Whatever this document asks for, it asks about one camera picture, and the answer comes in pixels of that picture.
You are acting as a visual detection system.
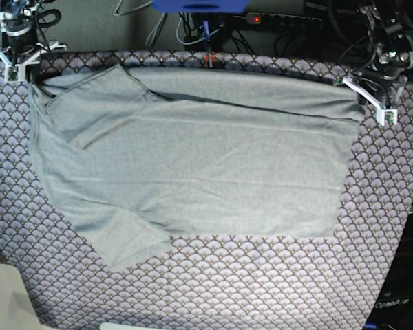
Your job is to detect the red and black clamp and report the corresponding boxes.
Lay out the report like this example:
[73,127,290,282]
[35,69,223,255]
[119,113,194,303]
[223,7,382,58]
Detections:
[204,52,215,69]

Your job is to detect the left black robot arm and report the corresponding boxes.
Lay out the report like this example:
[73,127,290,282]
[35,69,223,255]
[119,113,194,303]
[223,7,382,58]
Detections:
[326,1,413,125]

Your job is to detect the black power strip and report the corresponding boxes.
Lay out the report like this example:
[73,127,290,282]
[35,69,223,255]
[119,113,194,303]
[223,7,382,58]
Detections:
[245,12,323,29]

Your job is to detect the grey T-shirt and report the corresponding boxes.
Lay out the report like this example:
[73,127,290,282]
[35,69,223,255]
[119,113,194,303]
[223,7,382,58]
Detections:
[28,65,364,271]

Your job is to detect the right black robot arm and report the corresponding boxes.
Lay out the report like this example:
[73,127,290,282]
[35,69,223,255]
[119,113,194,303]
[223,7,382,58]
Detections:
[0,1,67,83]

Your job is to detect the fan-patterned tablecloth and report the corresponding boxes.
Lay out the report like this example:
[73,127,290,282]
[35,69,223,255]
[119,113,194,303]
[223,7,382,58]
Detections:
[0,63,413,329]

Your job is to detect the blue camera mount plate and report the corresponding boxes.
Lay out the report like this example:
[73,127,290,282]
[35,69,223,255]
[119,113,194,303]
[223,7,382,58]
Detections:
[152,0,249,13]

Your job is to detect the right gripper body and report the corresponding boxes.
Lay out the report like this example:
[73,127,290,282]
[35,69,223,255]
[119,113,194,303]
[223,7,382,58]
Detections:
[0,1,41,58]

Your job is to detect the black OpenArm box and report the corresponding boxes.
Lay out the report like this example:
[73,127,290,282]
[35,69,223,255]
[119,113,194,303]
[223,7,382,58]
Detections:
[363,213,413,329]

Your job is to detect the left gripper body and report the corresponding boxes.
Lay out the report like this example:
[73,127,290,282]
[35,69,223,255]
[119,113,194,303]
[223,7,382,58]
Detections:
[350,41,413,105]

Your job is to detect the beige chair at lower left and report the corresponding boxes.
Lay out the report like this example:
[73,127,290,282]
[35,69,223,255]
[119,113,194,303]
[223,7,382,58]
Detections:
[0,261,43,329]

